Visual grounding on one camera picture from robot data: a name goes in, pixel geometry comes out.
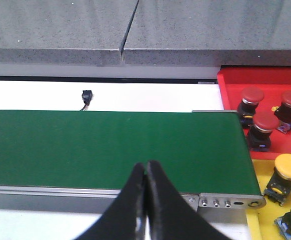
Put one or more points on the aluminium conveyor side rail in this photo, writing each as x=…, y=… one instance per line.
x=32, y=192

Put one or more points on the black sensor with cable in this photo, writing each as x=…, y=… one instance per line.
x=87, y=96

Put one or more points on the grey stone slab left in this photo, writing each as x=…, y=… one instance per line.
x=64, y=32

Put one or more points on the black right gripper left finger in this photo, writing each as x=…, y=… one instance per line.
x=125, y=218

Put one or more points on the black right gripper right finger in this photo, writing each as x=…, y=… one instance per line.
x=170, y=216

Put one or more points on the red mushroom push button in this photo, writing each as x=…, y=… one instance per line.
x=258, y=136
x=251, y=96
x=283, y=112

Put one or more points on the yellow plastic tray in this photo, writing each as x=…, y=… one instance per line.
x=261, y=222

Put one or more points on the red plastic tray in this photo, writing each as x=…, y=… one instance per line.
x=273, y=81

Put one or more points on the green conveyor belt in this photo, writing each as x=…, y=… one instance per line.
x=201, y=152

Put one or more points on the grey stone slab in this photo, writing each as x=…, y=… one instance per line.
x=210, y=33
x=64, y=32

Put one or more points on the grey stone slab right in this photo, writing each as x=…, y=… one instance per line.
x=210, y=33

